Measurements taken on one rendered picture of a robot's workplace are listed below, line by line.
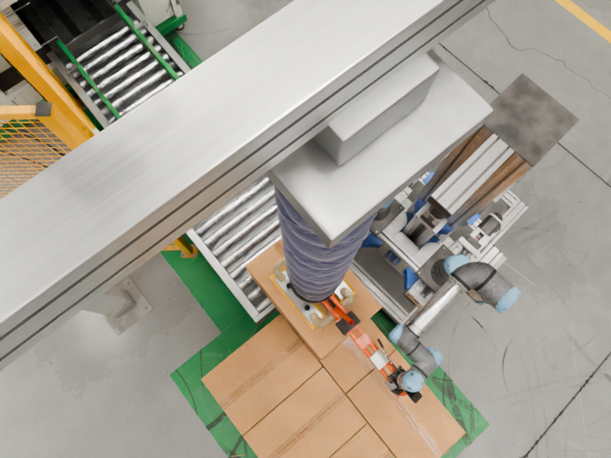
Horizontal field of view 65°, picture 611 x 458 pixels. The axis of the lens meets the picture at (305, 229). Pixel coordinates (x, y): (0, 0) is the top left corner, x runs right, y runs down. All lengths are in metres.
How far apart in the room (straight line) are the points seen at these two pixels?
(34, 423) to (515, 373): 3.31
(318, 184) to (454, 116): 0.21
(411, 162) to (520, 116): 1.16
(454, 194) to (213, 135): 1.21
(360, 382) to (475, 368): 1.04
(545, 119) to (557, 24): 3.15
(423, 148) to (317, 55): 0.23
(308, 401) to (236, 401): 0.41
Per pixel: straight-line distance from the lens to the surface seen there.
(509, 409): 3.78
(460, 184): 1.62
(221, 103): 0.49
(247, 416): 2.96
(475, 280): 1.96
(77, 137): 1.90
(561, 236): 4.09
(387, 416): 2.99
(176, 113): 0.49
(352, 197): 0.63
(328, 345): 2.40
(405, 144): 0.67
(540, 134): 1.80
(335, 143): 0.59
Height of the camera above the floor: 3.47
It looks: 75 degrees down
